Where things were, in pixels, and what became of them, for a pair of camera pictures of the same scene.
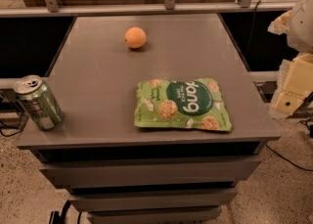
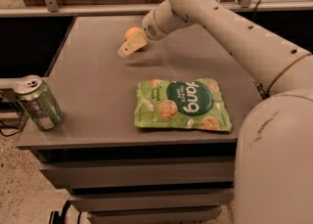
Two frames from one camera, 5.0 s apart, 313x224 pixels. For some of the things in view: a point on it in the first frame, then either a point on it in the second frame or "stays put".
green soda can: x=39 y=102 stays put
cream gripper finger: x=296 y=76 -> x=158 y=23
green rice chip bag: x=187 y=103 stays put
